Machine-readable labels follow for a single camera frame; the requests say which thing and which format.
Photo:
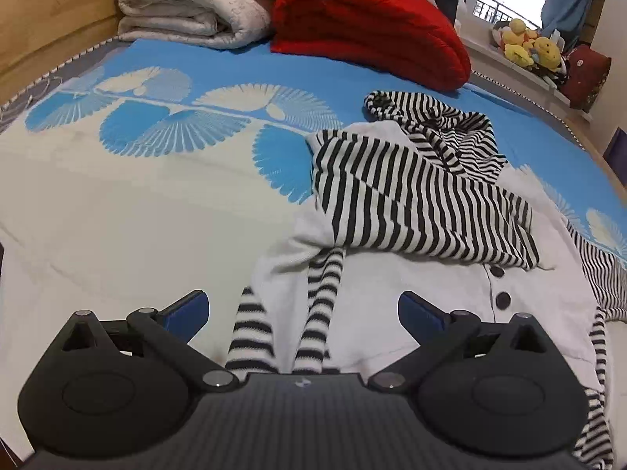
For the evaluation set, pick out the cream folded quilt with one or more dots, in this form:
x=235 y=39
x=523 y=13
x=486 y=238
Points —
x=214 y=24

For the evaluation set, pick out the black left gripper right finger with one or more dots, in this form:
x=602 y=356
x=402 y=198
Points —
x=500 y=390

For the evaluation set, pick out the black white striped garment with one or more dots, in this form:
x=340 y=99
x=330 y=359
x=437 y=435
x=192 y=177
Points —
x=420 y=199

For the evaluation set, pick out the wooden headboard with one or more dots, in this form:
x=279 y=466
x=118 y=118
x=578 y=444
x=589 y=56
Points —
x=37 y=35

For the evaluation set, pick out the yellow plush toys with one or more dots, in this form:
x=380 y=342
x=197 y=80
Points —
x=531 y=51

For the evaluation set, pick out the red folded blanket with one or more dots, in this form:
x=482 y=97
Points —
x=411 y=39

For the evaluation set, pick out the blue white patterned bedsheet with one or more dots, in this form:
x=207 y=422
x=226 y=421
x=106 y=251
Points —
x=172 y=168

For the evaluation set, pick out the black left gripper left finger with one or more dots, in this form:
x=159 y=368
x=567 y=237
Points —
x=110 y=388

